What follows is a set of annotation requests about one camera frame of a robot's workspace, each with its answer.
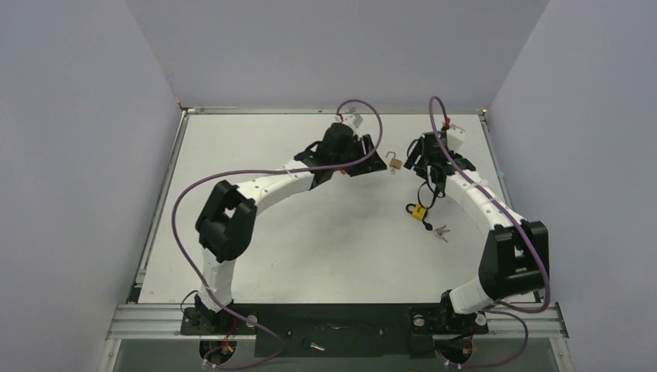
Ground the yellow padlock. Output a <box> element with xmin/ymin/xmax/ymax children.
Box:
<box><xmin>405</xmin><ymin>203</ymin><xmax>428</xmax><ymax>221</ymax></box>

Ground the brass padlock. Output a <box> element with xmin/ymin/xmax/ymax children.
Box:
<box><xmin>385</xmin><ymin>151</ymin><xmax>403</xmax><ymax>174</ymax></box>

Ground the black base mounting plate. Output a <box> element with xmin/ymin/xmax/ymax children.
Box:
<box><xmin>180</xmin><ymin>303</ymin><xmax>489</xmax><ymax>358</ymax></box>

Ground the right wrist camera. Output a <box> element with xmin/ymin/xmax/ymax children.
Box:
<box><xmin>439</xmin><ymin>117</ymin><xmax>466</xmax><ymax>152</ymax></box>

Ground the purple cable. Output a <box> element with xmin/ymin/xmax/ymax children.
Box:
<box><xmin>171</xmin><ymin>98</ymin><xmax>385</xmax><ymax>329</ymax></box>
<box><xmin>428</xmin><ymin>95</ymin><xmax>552</xmax><ymax>314</ymax></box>

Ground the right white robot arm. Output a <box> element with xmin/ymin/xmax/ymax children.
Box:
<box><xmin>403</xmin><ymin>129</ymin><xmax>549</xmax><ymax>331</ymax></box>

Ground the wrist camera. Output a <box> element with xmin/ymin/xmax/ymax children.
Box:
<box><xmin>335</xmin><ymin>107</ymin><xmax>363</xmax><ymax>132</ymax></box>
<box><xmin>439</xmin><ymin>117</ymin><xmax>466</xmax><ymax>152</ymax></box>

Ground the aluminium frame rail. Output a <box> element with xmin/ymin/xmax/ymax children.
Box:
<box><xmin>106</xmin><ymin>304</ymin><xmax>568</xmax><ymax>340</ymax></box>

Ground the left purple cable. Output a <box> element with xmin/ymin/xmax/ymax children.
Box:
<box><xmin>171</xmin><ymin>98</ymin><xmax>385</xmax><ymax>329</ymax></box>

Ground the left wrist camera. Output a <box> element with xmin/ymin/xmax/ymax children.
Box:
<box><xmin>335</xmin><ymin>107</ymin><xmax>363</xmax><ymax>132</ymax></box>

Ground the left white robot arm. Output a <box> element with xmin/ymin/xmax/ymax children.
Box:
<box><xmin>194</xmin><ymin>122</ymin><xmax>387</xmax><ymax>333</ymax></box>

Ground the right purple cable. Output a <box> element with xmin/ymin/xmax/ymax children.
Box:
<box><xmin>428</xmin><ymin>95</ymin><xmax>552</xmax><ymax>314</ymax></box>

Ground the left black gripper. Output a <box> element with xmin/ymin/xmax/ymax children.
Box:
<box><xmin>333</xmin><ymin>136</ymin><xmax>386</xmax><ymax>178</ymax></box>

